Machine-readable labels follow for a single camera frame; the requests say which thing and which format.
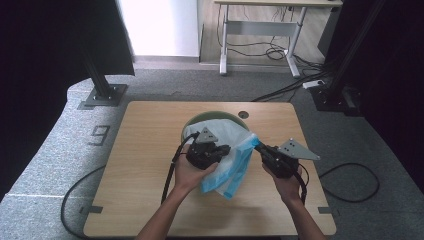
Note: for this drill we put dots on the black curtain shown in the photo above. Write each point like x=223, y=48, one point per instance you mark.
x=393, y=83
x=50, y=66

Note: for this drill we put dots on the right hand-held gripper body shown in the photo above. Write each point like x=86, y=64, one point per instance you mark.
x=281, y=163

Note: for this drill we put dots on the white desk with metal legs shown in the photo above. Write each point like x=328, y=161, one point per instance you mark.
x=260, y=28

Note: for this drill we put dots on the white and blue plastic bag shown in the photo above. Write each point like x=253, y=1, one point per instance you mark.
x=235, y=156

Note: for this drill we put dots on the person's left hand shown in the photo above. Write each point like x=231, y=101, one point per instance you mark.
x=188, y=176

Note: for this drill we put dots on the white power strip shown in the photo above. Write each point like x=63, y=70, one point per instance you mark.
x=313, y=84

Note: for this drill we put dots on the olive green round bin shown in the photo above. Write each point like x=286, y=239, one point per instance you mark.
x=213, y=115

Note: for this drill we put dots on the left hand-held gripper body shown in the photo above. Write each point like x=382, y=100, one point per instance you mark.
x=203, y=155

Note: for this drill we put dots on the black metal stand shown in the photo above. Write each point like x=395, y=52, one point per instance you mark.
x=101, y=85
x=340, y=66

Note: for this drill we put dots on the person's right hand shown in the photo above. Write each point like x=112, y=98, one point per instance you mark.
x=290, y=188

